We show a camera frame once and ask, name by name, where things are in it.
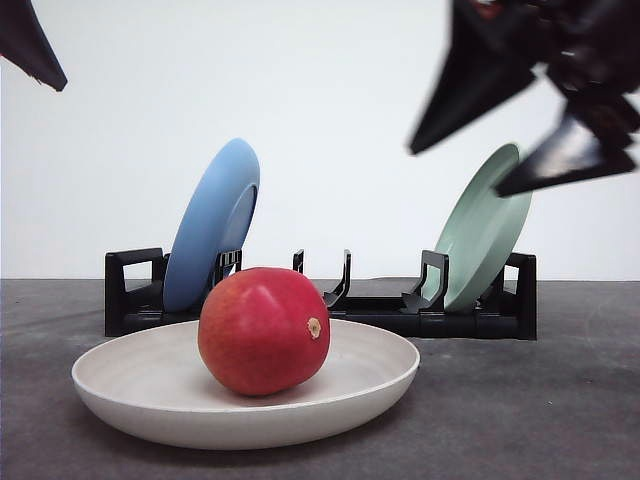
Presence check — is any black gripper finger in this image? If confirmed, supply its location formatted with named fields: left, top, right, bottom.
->
left=0, top=0, right=68, bottom=91
left=409, top=0, right=551, bottom=155
left=495, top=107, right=638, bottom=197

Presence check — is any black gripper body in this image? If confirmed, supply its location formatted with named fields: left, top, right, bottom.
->
left=470, top=0, right=640, bottom=146

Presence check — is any red pomegranate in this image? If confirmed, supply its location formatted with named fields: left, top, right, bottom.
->
left=198, top=266, right=330, bottom=396

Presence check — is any white plate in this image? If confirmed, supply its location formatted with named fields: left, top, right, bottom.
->
left=72, top=320, right=420, bottom=450

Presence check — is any green plate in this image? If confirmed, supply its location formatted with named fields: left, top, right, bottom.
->
left=426, top=144, right=532, bottom=313

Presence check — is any blue plate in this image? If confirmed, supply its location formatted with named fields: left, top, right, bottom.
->
left=164, top=138, right=261, bottom=313

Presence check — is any black plastic dish rack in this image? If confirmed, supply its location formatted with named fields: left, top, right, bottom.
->
left=105, top=248, right=538, bottom=340

